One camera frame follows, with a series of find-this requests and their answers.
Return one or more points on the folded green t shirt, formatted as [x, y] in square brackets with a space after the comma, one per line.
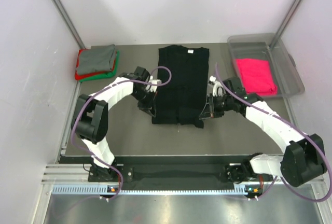
[114, 71]

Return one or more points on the left aluminium frame post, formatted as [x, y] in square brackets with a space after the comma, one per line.
[68, 22]

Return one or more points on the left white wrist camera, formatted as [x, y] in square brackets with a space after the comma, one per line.
[153, 85]

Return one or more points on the aluminium rail frame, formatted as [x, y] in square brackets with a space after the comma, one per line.
[67, 197]

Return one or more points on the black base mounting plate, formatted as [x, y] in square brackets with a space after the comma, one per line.
[174, 172]

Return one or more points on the aluminium frame post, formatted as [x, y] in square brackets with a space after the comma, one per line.
[285, 22]
[68, 22]

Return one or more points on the right aluminium frame post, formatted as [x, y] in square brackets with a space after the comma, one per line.
[285, 22]

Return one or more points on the pink t shirt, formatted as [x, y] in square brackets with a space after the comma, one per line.
[256, 76]

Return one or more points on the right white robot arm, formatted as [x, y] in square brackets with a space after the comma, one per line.
[300, 161]

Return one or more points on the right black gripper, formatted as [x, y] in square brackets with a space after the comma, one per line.
[210, 110]

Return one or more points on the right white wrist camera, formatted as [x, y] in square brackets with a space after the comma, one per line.
[217, 88]

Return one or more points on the black t shirt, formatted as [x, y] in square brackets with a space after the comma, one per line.
[183, 99]

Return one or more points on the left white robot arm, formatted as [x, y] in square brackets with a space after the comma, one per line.
[90, 120]

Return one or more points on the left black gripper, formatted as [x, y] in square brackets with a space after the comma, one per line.
[149, 104]

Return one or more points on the slotted cable duct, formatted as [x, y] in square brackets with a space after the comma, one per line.
[111, 190]

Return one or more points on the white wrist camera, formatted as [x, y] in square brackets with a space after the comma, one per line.
[217, 88]
[153, 85]

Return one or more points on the clear plastic bin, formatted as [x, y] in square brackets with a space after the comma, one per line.
[282, 65]

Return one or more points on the folded red t shirt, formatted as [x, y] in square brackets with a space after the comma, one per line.
[79, 75]

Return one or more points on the folded grey t shirt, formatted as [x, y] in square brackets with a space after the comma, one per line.
[96, 59]

